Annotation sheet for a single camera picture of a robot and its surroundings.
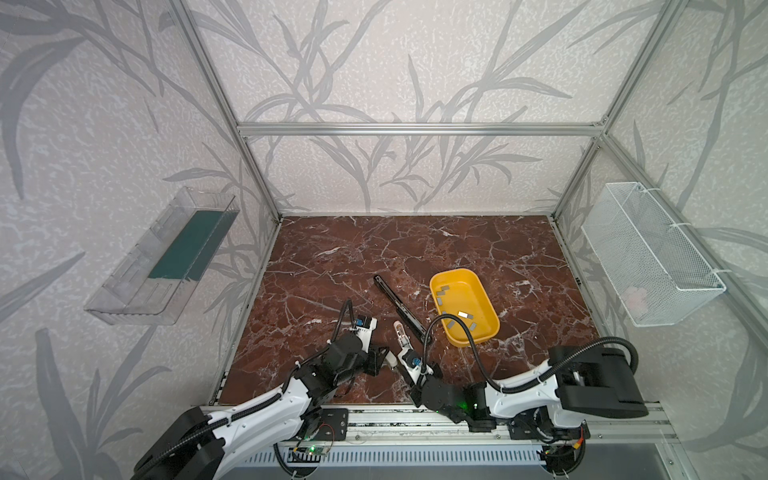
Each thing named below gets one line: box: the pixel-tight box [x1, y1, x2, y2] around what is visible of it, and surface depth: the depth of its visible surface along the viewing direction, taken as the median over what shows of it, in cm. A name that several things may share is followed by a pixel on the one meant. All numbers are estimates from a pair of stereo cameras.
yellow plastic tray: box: [430, 268, 500, 348], surface depth 98 cm
